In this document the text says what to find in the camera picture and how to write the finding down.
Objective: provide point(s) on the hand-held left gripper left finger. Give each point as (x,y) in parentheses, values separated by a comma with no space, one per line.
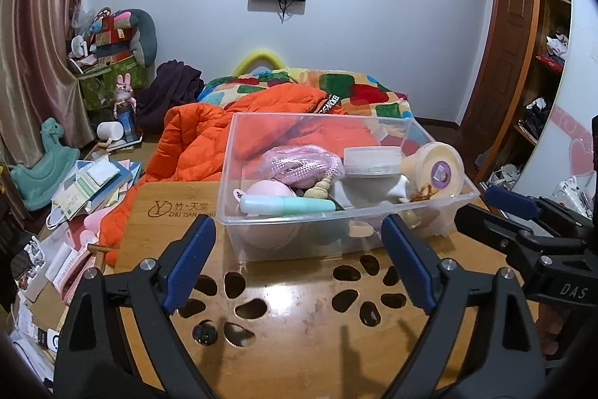
(187,268)

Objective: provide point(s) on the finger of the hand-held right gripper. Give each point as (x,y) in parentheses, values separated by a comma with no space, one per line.
(507,199)
(476,219)

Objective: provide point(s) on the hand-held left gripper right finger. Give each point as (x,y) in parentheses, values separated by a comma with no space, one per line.
(411,268)

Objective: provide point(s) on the beige round jar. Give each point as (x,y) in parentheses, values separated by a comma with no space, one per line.
(430,165)

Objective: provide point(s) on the clear plastic storage box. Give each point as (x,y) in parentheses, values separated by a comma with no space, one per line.
(233,193)

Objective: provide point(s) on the pink round ball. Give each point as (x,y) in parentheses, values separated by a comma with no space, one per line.
(271,233)

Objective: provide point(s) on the beige ridged ornament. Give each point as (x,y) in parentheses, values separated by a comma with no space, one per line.
(318,189)

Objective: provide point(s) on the mint green tube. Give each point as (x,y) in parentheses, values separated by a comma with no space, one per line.
(303,206)

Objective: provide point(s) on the pink beaded pouch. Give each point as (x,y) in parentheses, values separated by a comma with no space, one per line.
(299,165)

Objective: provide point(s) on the wooden desktop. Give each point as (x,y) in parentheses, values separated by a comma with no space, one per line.
(299,310)

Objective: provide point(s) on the person's right hand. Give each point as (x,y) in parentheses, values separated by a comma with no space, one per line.
(551,331)

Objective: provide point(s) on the white panel with pink hearts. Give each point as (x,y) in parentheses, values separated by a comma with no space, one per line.
(560,146)

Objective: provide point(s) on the stack of books and papers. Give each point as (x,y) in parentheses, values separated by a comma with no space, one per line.
(93,188)

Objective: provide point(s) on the orange down jacket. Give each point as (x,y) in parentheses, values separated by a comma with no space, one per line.
(196,137)

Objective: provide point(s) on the wooden shelf unit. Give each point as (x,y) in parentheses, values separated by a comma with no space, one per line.
(556,72)

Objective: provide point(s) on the pile of papers and booklets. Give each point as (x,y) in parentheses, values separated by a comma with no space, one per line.
(42,277)

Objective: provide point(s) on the wooden door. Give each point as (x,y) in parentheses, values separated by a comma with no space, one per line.
(500,53)

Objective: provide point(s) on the white cup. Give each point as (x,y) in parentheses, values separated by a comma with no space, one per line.
(110,131)

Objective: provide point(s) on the colourful patchwork blanket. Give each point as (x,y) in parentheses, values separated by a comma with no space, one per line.
(364,90)

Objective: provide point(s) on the teal rocking horse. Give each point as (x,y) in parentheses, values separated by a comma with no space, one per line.
(42,177)

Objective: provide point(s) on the dark purple cloth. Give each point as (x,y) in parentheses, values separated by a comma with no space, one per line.
(173,86)

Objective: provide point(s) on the pink rabbit toy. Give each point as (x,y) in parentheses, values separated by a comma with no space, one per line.
(124,88)

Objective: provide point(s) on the green storage box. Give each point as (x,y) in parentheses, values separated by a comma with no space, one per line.
(100,86)

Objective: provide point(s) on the grey plush cushion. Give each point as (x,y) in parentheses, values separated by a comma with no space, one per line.
(145,34)

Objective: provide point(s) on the red patterned box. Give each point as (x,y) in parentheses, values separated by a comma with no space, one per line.
(112,29)

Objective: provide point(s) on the striped brown curtain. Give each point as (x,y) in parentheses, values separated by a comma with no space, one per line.
(37,29)

